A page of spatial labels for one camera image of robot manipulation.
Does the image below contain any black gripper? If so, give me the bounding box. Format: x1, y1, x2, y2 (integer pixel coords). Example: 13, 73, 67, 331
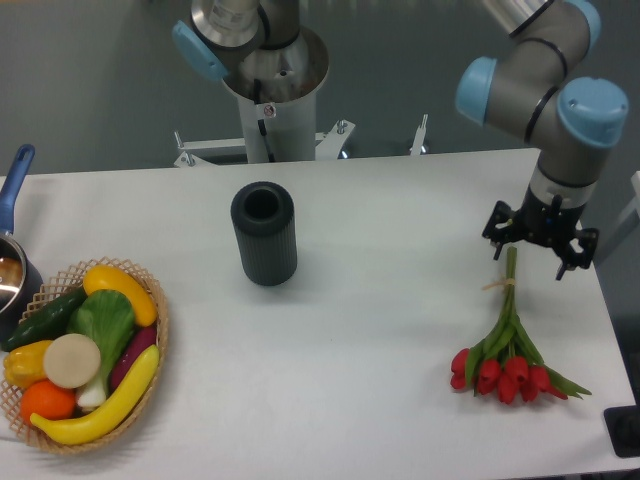
482, 184, 599, 281

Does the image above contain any red tulip bouquet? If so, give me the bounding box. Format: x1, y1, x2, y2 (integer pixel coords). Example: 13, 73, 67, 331
450, 247, 591, 405

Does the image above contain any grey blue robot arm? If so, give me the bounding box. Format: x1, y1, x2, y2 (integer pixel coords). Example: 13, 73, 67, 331
172, 1, 629, 272

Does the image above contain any black device at table edge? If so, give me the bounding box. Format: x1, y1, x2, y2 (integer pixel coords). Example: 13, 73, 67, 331
603, 405, 639, 458

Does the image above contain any dark grey ribbed vase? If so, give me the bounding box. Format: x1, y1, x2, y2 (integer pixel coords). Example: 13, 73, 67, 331
230, 181, 298, 286

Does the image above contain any purple eggplant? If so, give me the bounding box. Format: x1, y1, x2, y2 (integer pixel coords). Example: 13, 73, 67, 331
109, 325, 157, 392

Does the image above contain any green bok choy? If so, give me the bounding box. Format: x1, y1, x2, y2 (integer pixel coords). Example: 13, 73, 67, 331
66, 290, 135, 412

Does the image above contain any yellow banana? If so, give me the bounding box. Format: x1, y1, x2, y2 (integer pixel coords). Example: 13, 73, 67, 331
30, 345, 160, 446

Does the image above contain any beige round disc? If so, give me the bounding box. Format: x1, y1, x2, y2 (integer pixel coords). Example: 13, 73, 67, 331
43, 334, 101, 389

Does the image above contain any green cucumber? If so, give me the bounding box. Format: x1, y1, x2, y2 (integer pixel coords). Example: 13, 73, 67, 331
1, 287, 87, 352

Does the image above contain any orange fruit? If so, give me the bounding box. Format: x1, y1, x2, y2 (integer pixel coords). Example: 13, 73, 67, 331
20, 380, 76, 424

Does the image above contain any yellow bell pepper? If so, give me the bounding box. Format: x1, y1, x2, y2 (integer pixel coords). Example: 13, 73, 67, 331
3, 340, 53, 389

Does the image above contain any woven wicker basket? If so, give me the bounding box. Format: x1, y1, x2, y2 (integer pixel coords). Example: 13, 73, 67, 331
1, 257, 169, 455

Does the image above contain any white metal frame bracket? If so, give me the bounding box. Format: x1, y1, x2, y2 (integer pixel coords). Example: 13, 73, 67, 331
173, 113, 430, 168

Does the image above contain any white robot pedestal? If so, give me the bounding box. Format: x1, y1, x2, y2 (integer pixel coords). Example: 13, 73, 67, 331
224, 27, 329, 163

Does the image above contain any black cable on pedestal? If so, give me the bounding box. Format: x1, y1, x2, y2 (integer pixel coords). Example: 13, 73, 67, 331
252, 78, 276, 164

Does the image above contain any blue handled saucepan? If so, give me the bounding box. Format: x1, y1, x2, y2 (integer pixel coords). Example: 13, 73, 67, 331
1, 144, 43, 342

